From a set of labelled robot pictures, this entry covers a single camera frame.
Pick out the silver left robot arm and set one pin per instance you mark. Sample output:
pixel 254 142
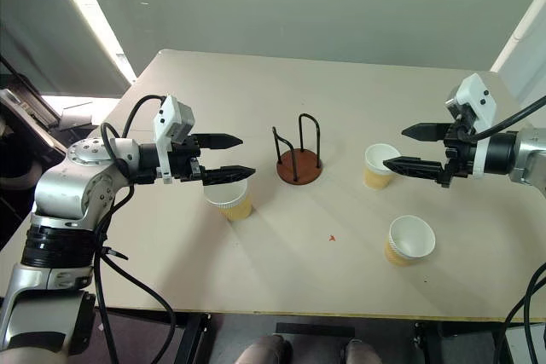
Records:
pixel 64 193

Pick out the tan ribbed paper cup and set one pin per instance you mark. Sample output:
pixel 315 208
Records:
pixel 236 206
pixel 375 178
pixel 409 238

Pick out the black flat bar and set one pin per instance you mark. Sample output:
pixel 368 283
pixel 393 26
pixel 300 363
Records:
pixel 315 330

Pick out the black table leg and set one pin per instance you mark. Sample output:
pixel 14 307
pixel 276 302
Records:
pixel 197 338
pixel 433 344

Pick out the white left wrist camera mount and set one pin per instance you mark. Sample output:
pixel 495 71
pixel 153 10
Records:
pixel 168 119

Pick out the dark rounded shape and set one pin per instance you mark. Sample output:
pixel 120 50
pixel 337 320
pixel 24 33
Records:
pixel 264 351
pixel 362 353

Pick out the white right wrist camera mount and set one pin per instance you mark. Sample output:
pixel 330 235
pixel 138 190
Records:
pixel 478 99

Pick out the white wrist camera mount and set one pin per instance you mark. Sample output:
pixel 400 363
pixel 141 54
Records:
pixel 168 119
pixel 478 99

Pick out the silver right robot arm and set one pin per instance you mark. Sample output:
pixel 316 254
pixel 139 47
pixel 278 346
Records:
pixel 529 159

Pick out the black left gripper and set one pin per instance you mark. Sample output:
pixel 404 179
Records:
pixel 185 159

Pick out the black slanted panel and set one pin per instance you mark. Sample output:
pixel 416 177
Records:
pixel 25 112

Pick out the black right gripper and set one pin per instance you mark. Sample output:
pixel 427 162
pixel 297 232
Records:
pixel 462 155

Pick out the grey flat box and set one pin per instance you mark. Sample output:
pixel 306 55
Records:
pixel 77 114

